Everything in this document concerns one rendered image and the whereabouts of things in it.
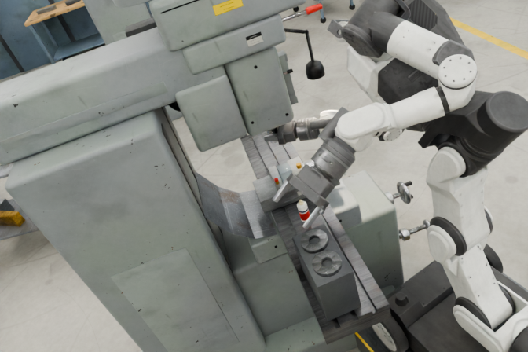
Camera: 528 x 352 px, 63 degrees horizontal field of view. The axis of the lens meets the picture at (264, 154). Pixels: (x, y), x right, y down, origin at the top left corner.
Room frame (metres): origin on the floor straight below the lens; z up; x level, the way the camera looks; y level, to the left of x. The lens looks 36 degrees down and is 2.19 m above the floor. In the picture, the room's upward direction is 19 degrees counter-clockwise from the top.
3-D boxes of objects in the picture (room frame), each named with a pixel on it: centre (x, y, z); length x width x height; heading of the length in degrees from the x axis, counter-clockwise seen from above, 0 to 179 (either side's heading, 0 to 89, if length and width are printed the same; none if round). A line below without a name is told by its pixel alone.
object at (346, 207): (1.44, -0.06, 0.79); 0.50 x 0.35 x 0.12; 94
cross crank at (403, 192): (1.48, -0.56, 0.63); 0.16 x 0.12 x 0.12; 94
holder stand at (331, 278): (0.89, -0.07, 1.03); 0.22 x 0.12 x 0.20; 6
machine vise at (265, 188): (1.42, -0.09, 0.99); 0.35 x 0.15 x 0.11; 93
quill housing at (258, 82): (1.44, -0.05, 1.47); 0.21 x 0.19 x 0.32; 4
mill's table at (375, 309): (1.37, -0.07, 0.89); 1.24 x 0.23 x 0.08; 4
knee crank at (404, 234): (1.34, -0.60, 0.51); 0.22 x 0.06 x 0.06; 94
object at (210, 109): (1.43, 0.14, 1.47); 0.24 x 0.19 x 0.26; 4
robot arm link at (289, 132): (1.41, -0.14, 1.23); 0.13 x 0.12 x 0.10; 159
